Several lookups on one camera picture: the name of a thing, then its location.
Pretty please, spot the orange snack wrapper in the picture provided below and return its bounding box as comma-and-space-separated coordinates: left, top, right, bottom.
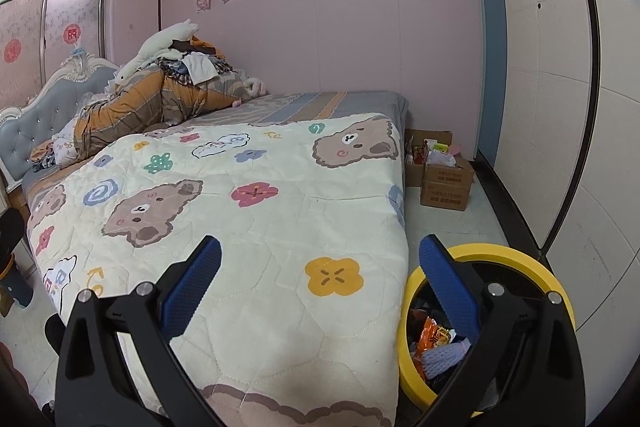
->
414, 317, 457, 357

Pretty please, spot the yellow rimmed black trash bin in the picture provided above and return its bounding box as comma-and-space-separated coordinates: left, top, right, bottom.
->
397, 243, 577, 419

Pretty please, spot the small cardboard box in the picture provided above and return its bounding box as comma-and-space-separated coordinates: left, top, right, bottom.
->
421, 155, 475, 211

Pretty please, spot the cartoon bear quilt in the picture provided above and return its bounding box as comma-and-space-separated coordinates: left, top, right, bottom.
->
27, 113, 409, 426

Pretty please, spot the floral pillow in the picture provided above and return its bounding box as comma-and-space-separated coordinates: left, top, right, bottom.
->
52, 118, 78, 168

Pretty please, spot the cardboard box with items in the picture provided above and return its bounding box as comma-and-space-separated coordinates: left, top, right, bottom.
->
405, 129, 457, 186

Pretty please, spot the grey tufted headboard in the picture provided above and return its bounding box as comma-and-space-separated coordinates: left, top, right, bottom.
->
1, 53, 117, 192

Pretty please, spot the brown plaid folded duvet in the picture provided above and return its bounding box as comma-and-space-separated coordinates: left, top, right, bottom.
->
73, 68, 260, 160

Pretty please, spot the bed with grey sheet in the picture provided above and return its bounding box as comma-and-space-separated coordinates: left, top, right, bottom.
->
8, 89, 410, 218

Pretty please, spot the pile of clothes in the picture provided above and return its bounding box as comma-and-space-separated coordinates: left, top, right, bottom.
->
155, 39, 234, 86

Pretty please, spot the white plush toy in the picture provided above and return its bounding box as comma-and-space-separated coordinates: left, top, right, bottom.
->
114, 20, 200, 86

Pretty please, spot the white sliding wardrobe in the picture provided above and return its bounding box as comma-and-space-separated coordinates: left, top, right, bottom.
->
495, 0, 639, 421

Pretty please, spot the frosted window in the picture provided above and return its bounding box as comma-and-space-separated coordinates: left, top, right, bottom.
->
0, 0, 105, 107

